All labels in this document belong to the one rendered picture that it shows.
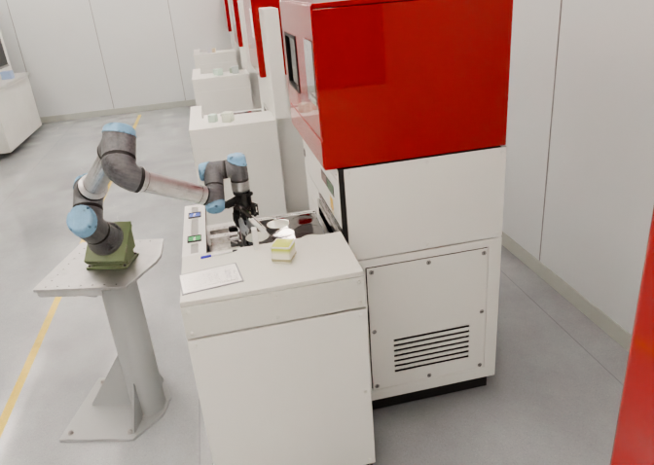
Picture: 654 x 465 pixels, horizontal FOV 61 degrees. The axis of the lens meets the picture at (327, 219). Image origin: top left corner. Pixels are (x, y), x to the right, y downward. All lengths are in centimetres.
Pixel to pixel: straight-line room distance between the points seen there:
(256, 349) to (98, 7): 866
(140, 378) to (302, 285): 120
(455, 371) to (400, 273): 63
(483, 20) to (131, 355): 206
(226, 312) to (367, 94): 92
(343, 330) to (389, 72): 94
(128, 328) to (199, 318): 83
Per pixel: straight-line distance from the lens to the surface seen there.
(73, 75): 1040
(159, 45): 1016
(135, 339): 275
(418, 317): 254
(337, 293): 194
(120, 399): 310
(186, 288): 196
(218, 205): 222
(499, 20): 225
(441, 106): 220
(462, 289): 255
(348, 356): 210
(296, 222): 251
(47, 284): 260
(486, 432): 274
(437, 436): 270
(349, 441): 236
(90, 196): 243
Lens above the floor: 190
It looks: 24 degrees down
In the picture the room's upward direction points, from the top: 5 degrees counter-clockwise
